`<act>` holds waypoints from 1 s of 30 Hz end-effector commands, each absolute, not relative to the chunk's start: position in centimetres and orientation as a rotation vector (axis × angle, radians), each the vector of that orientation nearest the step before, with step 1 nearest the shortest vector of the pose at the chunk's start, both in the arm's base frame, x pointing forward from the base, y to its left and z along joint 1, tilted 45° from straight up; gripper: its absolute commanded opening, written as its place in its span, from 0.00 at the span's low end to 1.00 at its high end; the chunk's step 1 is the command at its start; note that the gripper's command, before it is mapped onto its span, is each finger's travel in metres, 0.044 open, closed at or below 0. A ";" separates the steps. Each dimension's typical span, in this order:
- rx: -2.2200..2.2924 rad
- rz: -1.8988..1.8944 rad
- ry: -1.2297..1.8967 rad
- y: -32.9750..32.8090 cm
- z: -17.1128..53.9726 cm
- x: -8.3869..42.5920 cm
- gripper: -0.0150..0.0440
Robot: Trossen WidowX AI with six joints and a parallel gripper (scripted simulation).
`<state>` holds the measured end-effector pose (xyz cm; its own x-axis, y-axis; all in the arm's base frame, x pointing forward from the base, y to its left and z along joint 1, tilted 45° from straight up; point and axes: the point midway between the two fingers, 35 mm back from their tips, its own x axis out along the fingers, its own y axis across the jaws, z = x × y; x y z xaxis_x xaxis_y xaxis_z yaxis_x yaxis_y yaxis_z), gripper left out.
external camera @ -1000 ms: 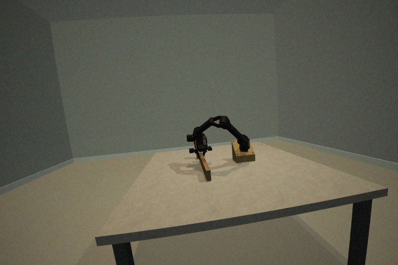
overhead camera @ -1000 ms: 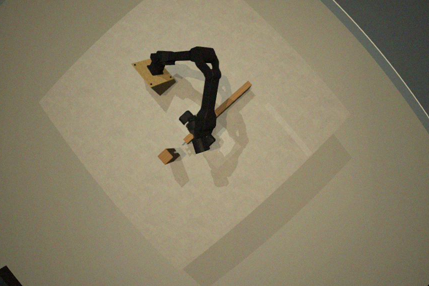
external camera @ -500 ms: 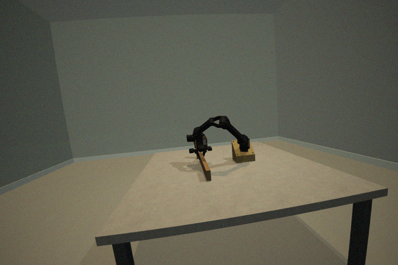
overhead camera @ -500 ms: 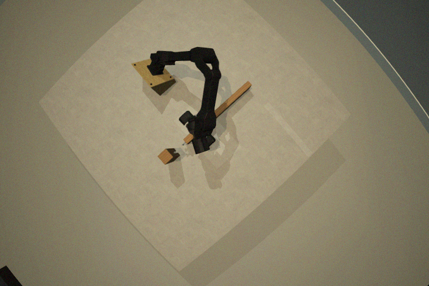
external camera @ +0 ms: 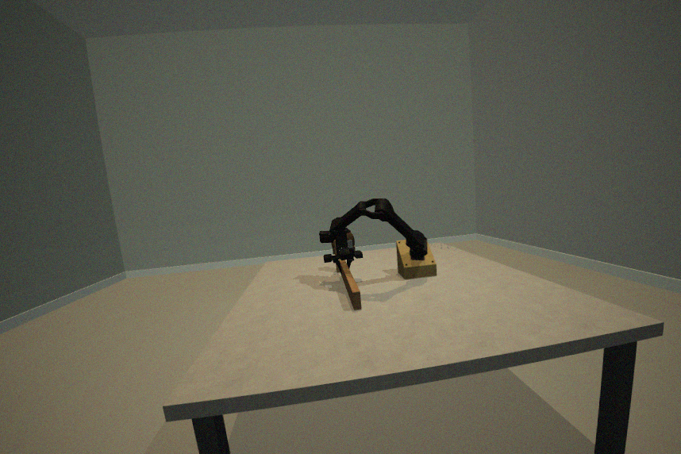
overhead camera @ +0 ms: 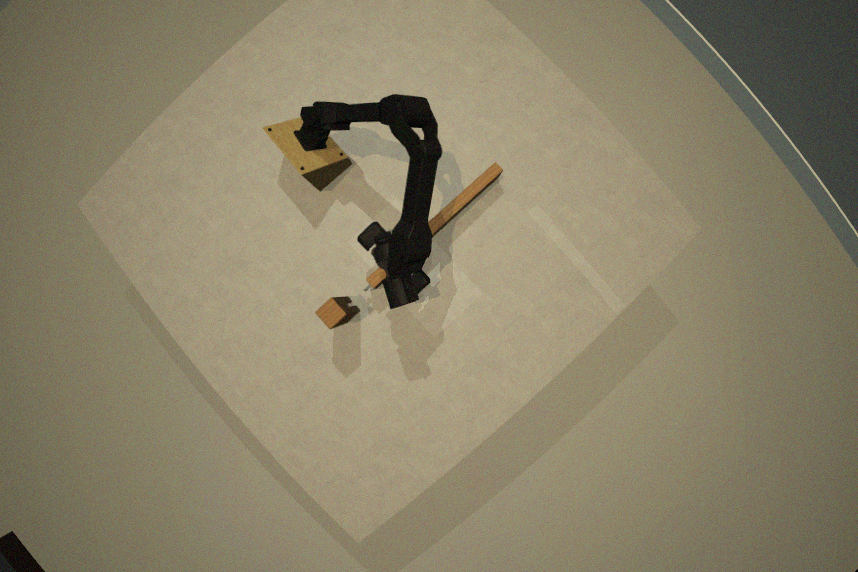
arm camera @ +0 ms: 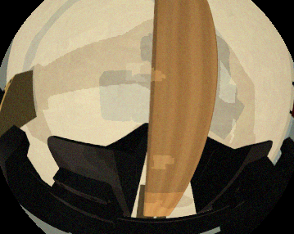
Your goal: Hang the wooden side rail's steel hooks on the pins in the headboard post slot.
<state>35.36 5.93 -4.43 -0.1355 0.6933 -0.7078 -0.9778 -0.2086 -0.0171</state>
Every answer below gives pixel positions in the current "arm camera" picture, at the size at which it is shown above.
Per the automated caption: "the dark brown wooden post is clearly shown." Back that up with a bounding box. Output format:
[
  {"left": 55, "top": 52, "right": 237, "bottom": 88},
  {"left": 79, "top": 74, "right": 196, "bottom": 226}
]
[{"left": 136, "top": 184, "right": 166, "bottom": 219}]

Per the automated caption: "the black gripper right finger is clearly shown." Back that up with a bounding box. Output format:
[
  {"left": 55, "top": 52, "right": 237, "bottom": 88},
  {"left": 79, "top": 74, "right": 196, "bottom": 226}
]
[{"left": 190, "top": 137, "right": 273, "bottom": 214}]

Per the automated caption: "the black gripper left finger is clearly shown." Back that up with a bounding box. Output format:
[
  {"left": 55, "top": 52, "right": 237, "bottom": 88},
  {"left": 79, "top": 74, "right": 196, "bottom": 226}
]
[{"left": 47, "top": 123, "right": 149, "bottom": 217}]

